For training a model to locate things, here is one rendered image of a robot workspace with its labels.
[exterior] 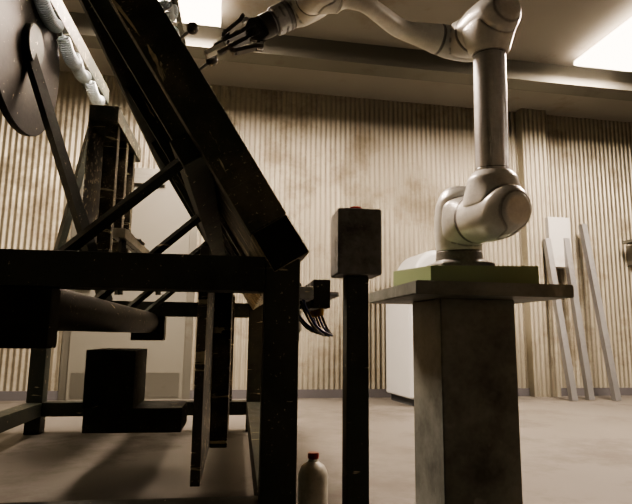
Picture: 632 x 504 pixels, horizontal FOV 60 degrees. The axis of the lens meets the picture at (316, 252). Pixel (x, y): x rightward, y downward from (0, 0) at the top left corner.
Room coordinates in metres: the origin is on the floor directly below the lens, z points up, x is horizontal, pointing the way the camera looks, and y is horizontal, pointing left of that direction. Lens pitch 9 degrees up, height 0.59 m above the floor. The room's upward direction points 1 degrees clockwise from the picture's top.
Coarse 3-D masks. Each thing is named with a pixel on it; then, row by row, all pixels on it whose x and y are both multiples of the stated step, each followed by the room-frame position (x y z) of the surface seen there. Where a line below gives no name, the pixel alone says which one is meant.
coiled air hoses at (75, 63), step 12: (36, 0) 2.24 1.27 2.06; (48, 0) 2.23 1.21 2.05; (48, 12) 2.26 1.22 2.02; (48, 24) 2.32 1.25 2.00; (60, 24) 2.39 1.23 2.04; (60, 36) 2.54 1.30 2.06; (60, 48) 2.55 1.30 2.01; (72, 48) 2.58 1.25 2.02; (72, 60) 2.62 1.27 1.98; (84, 72) 2.80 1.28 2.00; (84, 84) 3.03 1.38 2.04; (96, 96) 3.10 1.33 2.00
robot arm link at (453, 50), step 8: (448, 24) 1.70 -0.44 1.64; (456, 24) 1.65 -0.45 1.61; (448, 32) 1.68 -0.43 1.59; (448, 40) 1.68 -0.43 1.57; (456, 40) 1.66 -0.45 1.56; (448, 48) 1.70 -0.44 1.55; (456, 48) 1.68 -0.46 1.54; (464, 48) 1.66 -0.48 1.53; (440, 56) 1.75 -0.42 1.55; (448, 56) 1.73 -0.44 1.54; (456, 56) 1.72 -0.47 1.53; (464, 56) 1.71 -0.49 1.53
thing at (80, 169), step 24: (72, 24) 2.62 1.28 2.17; (96, 72) 3.11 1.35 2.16; (48, 96) 2.25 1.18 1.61; (48, 120) 2.23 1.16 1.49; (168, 168) 1.46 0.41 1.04; (72, 192) 2.25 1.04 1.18; (144, 192) 1.46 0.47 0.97; (72, 216) 2.27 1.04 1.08; (120, 216) 1.46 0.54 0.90; (72, 240) 1.43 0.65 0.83; (120, 240) 2.28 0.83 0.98; (168, 240) 2.17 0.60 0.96
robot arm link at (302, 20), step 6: (288, 0) 1.54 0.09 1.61; (294, 0) 1.51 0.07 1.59; (294, 6) 1.52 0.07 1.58; (294, 12) 1.54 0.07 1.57; (300, 12) 1.52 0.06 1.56; (300, 18) 1.55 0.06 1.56; (306, 18) 1.54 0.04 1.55; (312, 18) 1.55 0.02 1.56; (318, 18) 1.57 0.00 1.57; (300, 24) 1.58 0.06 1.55; (306, 24) 1.58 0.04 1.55
